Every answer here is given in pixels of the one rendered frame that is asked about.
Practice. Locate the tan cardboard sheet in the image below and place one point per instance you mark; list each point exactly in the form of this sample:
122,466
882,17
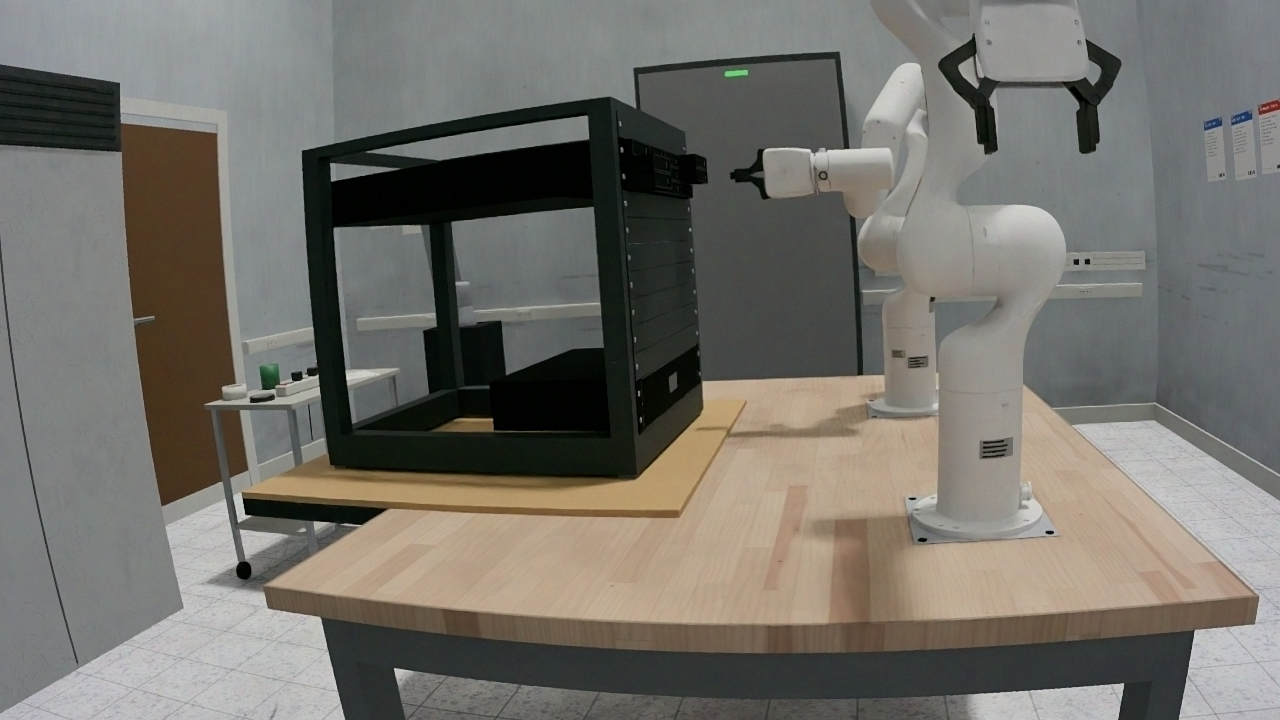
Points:
662,490

